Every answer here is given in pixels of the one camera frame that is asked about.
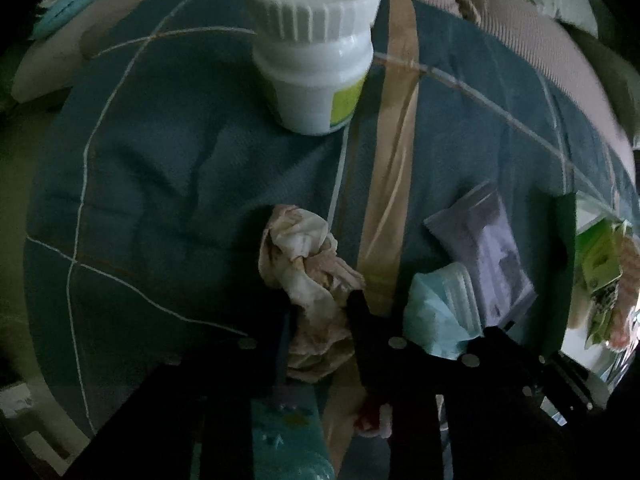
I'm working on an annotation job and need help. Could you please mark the teal wet wipes pack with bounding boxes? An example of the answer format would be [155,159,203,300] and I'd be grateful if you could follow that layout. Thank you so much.
[252,385,335,480]

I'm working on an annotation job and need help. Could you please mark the white pill bottle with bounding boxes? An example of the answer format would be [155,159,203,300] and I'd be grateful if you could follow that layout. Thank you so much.
[248,0,381,136]

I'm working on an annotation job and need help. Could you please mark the leopard print scrunchie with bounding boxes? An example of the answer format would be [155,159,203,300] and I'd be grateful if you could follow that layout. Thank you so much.
[593,280,620,325]

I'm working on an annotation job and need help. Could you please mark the pink cloth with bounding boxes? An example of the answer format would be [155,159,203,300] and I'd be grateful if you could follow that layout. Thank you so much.
[258,205,366,384]

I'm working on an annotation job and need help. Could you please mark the green medicine box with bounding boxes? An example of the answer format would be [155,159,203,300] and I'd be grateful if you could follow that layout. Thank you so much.
[576,218,622,294]

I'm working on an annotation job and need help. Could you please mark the blue plaid blanket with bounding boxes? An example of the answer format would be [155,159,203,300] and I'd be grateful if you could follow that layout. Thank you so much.
[24,0,639,479]

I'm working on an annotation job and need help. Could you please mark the purple tissue packet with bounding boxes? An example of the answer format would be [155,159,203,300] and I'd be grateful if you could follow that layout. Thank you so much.
[424,182,537,327]

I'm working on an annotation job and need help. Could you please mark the lime green cloth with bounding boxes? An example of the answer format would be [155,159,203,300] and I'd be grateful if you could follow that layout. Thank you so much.
[585,309,615,349]

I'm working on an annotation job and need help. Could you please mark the white tray green rim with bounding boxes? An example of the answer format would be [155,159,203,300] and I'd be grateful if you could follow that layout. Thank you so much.
[561,192,639,390]

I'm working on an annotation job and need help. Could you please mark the pink white fluffy towel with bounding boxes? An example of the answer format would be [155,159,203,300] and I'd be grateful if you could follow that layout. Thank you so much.
[608,236,639,351]

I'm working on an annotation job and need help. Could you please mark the light blue face mask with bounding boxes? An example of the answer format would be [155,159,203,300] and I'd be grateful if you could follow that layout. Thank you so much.
[404,262,483,361]

